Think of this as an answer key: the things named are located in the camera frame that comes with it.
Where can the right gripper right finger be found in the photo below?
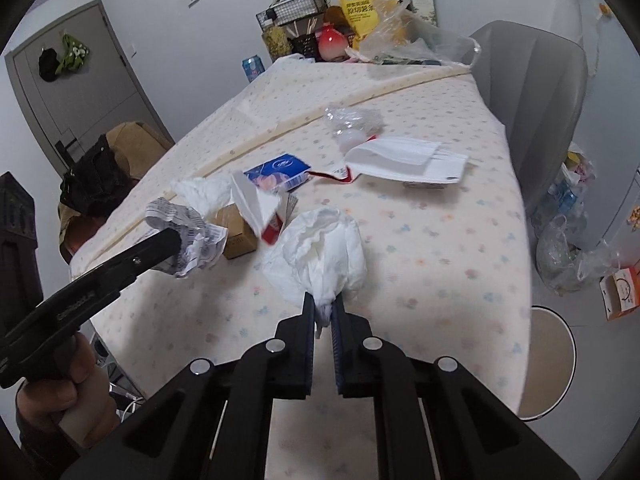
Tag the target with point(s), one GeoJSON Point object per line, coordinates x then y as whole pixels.
{"type": "Point", "coordinates": [366, 366]}

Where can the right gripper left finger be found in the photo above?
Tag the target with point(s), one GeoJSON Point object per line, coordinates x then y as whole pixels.
{"type": "Point", "coordinates": [279, 368]}

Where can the small brown cardboard box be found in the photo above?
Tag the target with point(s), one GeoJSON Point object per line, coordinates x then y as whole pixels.
{"type": "Point", "coordinates": [241, 239]}

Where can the printed receipt paper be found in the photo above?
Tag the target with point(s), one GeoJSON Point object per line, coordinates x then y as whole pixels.
{"type": "Point", "coordinates": [202, 243]}

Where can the red white cigarette pack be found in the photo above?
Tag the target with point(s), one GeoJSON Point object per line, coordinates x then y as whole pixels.
{"type": "Point", "coordinates": [266, 212]}

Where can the small white tissue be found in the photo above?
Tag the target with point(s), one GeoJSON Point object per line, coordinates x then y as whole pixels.
{"type": "Point", "coordinates": [207, 196]}

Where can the blue tissue packet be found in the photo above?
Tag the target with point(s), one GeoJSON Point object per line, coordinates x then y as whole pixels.
{"type": "Point", "coordinates": [283, 173]}

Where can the white paper bag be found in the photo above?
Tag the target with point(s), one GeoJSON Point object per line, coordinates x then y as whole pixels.
{"type": "Point", "coordinates": [405, 160]}

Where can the crushed clear plastic bottle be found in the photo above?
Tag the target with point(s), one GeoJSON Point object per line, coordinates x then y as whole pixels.
{"type": "Point", "coordinates": [352, 126]}

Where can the white bag of trash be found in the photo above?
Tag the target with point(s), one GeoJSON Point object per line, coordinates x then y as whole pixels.
{"type": "Point", "coordinates": [566, 194]}

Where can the person's left hand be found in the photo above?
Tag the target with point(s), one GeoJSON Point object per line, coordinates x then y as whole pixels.
{"type": "Point", "coordinates": [79, 403]}

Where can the floral cream tablecloth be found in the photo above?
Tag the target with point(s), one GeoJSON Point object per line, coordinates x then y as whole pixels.
{"type": "Point", "coordinates": [437, 271]}

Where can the brown paper bag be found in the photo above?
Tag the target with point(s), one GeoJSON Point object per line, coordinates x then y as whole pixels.
{"type": "Point", "coordinates": [98, 183]}

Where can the clear bag of bottles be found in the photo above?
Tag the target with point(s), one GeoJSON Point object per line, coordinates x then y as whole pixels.
{"type": "Point", "coordinates": [565, 268]}

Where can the grey door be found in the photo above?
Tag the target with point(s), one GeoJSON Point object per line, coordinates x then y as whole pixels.
{"type": "Point", "coordinates": [69, 112]}

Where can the orange white cardboard box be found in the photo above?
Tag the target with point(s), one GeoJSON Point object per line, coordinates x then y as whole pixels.
{"type": "Point", "coordinates": [620, 293]}

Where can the white refrigerator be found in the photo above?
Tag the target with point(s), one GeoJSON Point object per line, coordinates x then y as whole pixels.
{"type": "Point", "coordinates": [623, 234]}

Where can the blue drink can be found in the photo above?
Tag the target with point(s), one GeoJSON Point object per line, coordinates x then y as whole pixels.
{"type": "Point", "coordinates": [253, 67]}

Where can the black chopstick holder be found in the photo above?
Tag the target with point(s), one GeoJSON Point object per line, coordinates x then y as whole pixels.
{"type": "Point", "coordinates": [306, 45]}

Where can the red peach ornament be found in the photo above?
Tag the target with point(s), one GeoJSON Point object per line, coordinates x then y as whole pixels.
{"type": "Point", "coordinates": [332, 44]}

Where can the jar of dried goods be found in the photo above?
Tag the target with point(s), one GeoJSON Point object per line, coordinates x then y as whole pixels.
{"type": "Point", "coordinates": [276, 42]}

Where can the clear plastic bag on table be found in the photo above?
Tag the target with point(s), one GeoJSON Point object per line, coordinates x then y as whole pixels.
{"type": "Point", "coordinates": [402, 37]}

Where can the grey upholstered chair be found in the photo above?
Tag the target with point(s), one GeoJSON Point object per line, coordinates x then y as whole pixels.
{"type": "Point", "coordinates": [534, 82]}

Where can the yellow snack bag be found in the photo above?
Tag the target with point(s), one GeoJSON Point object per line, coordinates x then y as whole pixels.
{"type": "Point", "coordinates": [362, 18]}

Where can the black wire basket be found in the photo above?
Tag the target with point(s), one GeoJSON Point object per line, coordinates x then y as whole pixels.
{"type": "Point", "coordinates": [285, 12]}

